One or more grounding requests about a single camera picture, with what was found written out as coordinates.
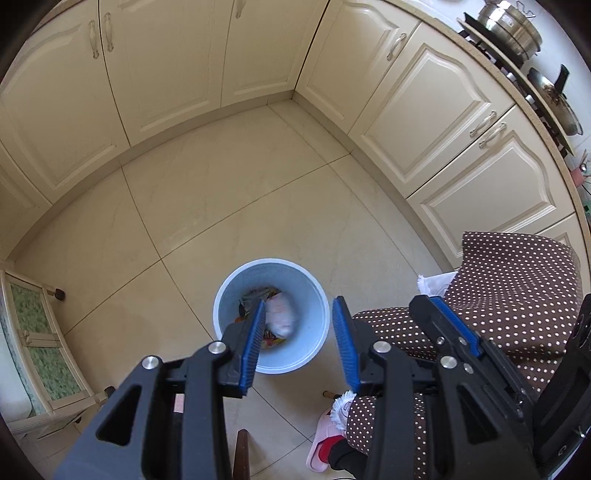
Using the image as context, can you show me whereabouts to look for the light blue plastic bin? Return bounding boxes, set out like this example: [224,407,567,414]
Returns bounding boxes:
[212,259,329,376]

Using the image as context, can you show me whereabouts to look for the pink slipper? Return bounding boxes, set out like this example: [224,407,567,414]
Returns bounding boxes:
[306,411,345,472]

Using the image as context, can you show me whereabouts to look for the black gas stove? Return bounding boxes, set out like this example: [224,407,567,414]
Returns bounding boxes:
[480,39,578,158]

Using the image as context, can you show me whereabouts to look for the steel wok with glass lid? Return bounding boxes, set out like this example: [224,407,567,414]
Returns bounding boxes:
[526,65,585,137]

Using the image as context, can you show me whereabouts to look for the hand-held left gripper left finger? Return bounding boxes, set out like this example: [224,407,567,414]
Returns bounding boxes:
[53,300,267,480]

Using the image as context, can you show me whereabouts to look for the dark wooden chair leg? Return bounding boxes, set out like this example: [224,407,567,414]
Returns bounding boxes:
[233,428,252,480]

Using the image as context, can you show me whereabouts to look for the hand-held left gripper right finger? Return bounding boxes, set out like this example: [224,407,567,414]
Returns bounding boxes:
[332,296,541,480]

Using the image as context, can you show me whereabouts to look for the clear yellow print wrapper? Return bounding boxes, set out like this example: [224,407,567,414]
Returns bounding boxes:
[238,287,280,319]

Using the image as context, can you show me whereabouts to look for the white cabinet with green glass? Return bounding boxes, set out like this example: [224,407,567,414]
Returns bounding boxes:
[0,270,116,439]

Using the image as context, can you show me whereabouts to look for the black induction cooker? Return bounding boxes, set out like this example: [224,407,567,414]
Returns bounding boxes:
[457,11,491,47]

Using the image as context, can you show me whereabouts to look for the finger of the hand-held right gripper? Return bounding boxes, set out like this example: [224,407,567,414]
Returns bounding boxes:
[409,294,536,416]

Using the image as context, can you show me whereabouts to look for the cream lower kitchen cabinets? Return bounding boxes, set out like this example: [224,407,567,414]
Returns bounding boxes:
[0,0,591,296]

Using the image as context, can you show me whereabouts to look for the person's leg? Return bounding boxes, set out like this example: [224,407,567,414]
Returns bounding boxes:
[321,436,370,480]

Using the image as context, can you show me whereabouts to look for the beige kitchen countertop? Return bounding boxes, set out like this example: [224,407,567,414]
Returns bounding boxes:
[392,0,591,222]

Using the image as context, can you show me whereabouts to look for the steel steamer pot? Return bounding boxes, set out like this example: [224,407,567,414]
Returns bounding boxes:
[475,0,543,58]

